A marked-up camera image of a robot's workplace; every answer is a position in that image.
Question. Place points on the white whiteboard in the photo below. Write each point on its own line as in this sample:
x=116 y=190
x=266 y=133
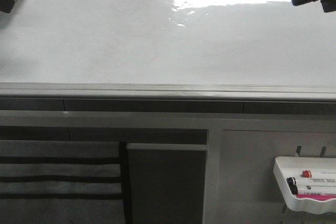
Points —
x=256 y=42

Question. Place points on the pink eraser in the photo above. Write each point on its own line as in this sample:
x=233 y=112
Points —
x=316 y=197

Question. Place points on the upper black-capped white marker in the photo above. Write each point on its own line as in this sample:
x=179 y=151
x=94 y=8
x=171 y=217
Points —
x=310 y=181

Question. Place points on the right black wall hook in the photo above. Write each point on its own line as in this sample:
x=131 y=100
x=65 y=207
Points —
x=323 y=150

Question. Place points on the white plastic tray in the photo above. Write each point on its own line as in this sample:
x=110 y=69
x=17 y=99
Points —
x=292 y=167

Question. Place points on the lower black-capped white marker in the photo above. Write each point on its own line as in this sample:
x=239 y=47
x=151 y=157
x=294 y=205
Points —
x=312 y=190

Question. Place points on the red-capped white marker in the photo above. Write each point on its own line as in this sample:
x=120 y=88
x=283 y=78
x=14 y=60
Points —
x=325 y=174

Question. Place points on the left black wall hook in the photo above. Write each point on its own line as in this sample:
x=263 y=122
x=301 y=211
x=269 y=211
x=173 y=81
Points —
x=298 y=151

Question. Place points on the grey black-striped fabric organizer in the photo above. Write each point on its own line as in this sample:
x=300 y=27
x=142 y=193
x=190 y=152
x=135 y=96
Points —
x=64 y=182

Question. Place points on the grey metal whiteboard rail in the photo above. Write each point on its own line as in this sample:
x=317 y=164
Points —
x=230 y=92

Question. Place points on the black-capped white marker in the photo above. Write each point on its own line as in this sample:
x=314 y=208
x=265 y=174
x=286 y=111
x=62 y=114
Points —
x=310 y=181
x=312 y=190

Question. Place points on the black wall hook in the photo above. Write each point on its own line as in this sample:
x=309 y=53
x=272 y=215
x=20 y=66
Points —
x=298 y=151
x=323 y=150

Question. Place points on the dark grey panel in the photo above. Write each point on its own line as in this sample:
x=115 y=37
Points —
x=167 y=182

